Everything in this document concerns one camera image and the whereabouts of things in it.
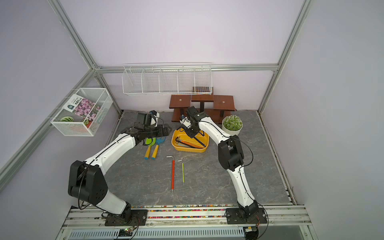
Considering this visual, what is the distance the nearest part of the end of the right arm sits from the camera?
73 cm

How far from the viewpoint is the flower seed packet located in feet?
2.38

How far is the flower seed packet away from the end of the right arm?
→ 47cm
